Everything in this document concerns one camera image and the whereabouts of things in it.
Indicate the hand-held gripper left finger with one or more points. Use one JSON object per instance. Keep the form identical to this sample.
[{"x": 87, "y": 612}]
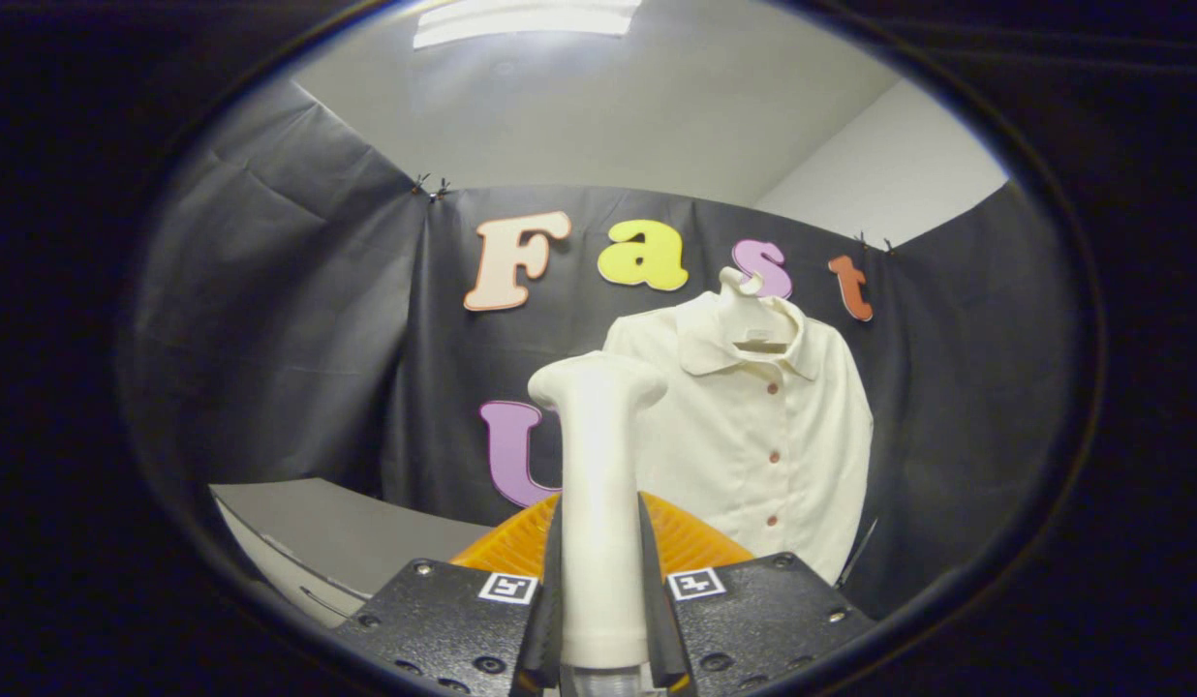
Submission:
[{"x": 444, "y": 620}]

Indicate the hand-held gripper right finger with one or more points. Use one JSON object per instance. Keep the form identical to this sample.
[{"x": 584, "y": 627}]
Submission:
[{"x": 763, "y": 610}]

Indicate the cream button shirt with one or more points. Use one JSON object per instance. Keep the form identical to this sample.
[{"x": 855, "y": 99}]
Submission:
[{"x": 753, "y": 445}]

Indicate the white garment steamer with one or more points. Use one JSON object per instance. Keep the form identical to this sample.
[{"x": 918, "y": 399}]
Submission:
[{"x": 598, "y": 503}]

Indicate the black stand pole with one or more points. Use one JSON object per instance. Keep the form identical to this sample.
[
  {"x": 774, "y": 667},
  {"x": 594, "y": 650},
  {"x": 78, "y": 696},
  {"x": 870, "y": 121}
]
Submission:
[{"x": 855, "y": 554}]

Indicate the grey cabinet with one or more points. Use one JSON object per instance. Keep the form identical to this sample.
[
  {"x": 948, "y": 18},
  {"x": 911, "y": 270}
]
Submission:
[{"x": 337, "y": 532}]

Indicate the white plastic hanger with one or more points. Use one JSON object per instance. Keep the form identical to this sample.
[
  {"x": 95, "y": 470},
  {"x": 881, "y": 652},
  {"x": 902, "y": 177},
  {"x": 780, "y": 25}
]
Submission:
[{"x": 749, "y": 315}]

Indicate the black backdrop cloth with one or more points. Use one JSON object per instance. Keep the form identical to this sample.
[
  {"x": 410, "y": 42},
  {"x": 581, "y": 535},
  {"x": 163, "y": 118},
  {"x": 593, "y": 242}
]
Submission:
[{"x": 298, "y": 339}]

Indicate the black binder clips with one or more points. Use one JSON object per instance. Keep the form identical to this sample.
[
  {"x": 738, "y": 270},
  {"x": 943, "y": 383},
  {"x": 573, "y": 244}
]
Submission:
[
  {"x": 874, "y": 243},
  {"x": 431, "y": 188}
]

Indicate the ceiling light panel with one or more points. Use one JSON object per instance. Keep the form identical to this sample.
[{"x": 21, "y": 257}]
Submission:
[{"x": 526, "y": 19}]

